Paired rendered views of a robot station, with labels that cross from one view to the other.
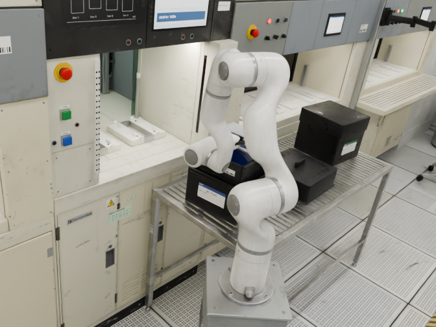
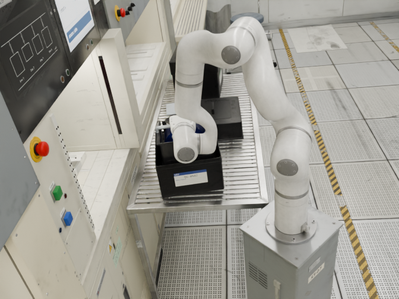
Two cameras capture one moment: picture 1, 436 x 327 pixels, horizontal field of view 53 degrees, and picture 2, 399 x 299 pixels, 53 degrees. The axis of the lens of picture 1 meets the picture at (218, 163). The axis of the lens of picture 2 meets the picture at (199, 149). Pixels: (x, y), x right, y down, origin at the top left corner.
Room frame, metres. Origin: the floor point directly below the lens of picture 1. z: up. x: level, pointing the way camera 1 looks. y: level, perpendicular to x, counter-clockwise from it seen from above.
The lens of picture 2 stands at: (0.41, 0.66, 1.89)
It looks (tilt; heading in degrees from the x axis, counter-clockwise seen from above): 34 degrees down; 328
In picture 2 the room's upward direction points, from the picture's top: 8 degrees counter-clockwise
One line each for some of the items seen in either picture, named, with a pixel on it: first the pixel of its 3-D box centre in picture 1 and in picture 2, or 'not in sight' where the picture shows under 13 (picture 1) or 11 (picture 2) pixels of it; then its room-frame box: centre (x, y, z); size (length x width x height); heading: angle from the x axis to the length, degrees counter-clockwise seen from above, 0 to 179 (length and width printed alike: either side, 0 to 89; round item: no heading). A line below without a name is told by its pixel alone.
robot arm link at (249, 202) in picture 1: (253, 215); (290, 166); (1.14, -0.13, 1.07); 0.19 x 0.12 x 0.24; 125
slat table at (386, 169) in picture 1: (274, 234); (209, 178); (2.00, -0.37, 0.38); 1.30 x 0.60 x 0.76; 141
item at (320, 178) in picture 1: (298, 171); (213, 116); (1.94, -0.40, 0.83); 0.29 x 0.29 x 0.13; 53
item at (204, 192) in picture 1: (229, 183); (188, 159); (1.68, -0.06, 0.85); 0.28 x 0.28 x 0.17; 59
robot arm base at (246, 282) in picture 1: (250, 265); (291, 207); (1.16, -0.16, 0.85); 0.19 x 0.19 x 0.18
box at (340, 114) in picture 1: (330, 132); (198, 71); (2.37, -0.62, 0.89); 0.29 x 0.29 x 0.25; 46
